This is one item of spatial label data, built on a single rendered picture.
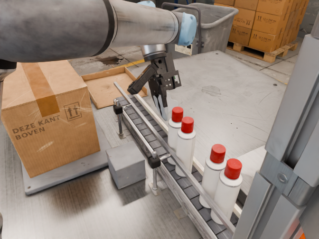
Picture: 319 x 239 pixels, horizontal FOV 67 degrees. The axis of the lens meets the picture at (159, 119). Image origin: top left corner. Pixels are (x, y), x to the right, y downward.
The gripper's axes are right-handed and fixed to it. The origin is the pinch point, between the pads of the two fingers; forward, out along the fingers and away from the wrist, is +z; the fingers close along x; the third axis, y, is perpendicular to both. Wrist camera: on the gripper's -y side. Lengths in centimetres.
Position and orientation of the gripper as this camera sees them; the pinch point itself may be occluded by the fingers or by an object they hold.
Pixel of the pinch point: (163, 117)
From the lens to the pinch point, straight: 78.9
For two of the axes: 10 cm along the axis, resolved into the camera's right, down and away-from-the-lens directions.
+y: 8.8, -2.8, 3.8
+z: 2.4, 9.6, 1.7
